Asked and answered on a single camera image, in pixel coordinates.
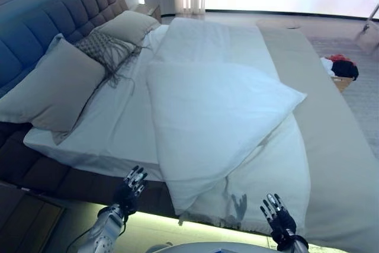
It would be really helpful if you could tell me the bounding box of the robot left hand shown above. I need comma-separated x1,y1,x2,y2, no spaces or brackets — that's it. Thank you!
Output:
114,165,148,215

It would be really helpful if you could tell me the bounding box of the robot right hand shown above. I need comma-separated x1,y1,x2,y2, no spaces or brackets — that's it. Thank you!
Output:
259,193,297,241

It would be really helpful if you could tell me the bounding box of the white duvet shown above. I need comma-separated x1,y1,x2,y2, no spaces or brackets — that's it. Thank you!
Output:
146,17,311,235

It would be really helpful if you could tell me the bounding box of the grey robot torso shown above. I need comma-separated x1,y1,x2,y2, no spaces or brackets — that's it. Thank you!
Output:
165,239,278,253

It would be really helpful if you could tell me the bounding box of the beige bedspread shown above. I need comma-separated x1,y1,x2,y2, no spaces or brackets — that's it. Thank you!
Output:
256,18,379,239

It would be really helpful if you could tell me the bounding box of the wooden nightstand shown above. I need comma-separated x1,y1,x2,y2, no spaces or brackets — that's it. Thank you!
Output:
130,3,162,24
0,181,66,253

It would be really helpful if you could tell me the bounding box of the beige pillow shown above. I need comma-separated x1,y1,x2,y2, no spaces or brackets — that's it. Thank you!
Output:
94,9,160,43
0,33,107,133

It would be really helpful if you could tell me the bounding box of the light grey rug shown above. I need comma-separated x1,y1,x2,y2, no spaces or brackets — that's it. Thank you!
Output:
304,35,379,153

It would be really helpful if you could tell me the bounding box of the wooden laundry box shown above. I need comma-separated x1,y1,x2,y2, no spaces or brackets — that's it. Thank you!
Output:
331,75,355,94

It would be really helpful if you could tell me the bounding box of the grey knitted fringed cushion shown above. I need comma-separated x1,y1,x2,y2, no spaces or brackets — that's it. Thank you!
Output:
73,30,150,100

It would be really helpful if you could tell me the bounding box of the white cloth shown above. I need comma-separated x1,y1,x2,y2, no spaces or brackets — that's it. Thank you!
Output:
320,56,337,76

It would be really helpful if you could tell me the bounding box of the black cloth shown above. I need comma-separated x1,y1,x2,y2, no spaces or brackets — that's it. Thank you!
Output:
330,60,359,82

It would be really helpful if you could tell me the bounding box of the red cloth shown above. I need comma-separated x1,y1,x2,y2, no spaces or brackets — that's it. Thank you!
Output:
324,53,356,66

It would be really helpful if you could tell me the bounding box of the metal stand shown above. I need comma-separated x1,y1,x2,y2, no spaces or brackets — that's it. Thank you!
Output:
355,0,379,33

